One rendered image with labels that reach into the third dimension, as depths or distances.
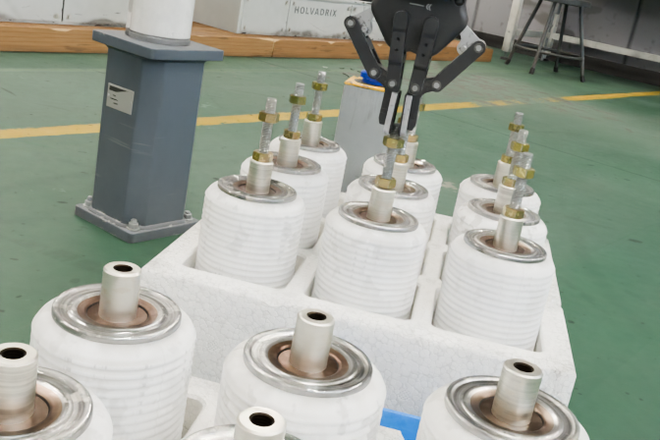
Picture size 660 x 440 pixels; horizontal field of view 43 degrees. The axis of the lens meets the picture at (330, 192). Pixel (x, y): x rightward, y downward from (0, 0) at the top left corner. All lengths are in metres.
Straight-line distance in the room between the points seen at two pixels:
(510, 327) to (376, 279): 0.12
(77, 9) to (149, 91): 1.77
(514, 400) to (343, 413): 0.09
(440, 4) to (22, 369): 0.47
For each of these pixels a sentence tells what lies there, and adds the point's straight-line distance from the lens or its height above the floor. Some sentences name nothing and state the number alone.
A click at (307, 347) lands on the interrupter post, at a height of 0.27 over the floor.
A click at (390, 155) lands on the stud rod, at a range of 0.76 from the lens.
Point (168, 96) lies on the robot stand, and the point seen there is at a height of 0.23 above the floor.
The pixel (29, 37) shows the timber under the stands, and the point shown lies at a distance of 2.87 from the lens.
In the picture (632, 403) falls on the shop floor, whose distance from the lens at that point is 1.17.
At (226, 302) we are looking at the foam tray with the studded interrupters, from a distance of 0.76.
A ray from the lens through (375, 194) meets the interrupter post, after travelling 0.77.
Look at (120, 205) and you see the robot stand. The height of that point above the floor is 0.05.
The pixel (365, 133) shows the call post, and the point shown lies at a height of 0.25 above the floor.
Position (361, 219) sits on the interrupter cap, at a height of 0.25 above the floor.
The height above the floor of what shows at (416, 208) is 0.24.
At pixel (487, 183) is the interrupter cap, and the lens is 1.01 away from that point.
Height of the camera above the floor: 0.48
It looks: 16 degrees down
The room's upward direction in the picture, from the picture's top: 11 degrees clockwise
